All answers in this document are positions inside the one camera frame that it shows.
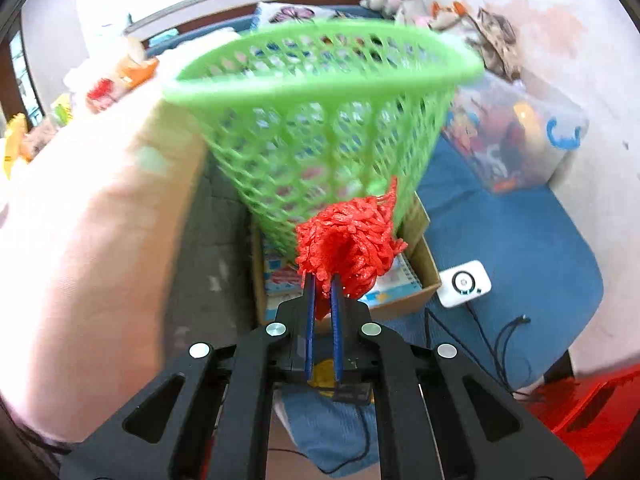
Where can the clear plastic toy bin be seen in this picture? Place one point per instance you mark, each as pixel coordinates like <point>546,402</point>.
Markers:
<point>514,134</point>

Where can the grey plush toy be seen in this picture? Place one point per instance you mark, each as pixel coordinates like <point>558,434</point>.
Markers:
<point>387,8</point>

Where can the pink blanket with letters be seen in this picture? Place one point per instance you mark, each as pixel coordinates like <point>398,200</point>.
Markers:
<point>87,249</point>

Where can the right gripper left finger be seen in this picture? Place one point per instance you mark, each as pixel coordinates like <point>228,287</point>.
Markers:
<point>206,415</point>

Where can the crumpled white red tissue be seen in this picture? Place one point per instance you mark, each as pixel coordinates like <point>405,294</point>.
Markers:
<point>103,95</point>

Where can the butterfly print pillow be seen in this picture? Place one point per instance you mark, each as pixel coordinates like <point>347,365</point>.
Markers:
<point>270,13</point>

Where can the cow plush toy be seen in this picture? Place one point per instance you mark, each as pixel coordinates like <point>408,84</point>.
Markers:
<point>411,12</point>

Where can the orange fruit peel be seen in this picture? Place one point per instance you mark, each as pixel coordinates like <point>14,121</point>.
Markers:
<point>134,73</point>

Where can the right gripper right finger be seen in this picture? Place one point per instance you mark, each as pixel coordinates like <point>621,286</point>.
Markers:
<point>439,415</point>

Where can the white small device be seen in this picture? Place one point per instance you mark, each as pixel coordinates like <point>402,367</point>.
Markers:
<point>463,283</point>

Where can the red plastic stool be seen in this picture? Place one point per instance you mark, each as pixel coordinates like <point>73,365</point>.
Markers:
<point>590,415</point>

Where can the cardboard box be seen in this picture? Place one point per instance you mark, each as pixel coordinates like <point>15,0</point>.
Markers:
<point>405,288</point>

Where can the red mesh net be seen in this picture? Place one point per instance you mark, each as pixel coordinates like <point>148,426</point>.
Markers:
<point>358,233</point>

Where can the orange fox plush toy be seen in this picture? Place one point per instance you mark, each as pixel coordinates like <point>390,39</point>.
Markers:
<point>445,17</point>

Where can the green plastic mesh basket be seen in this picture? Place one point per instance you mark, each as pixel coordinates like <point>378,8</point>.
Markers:
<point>302,115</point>

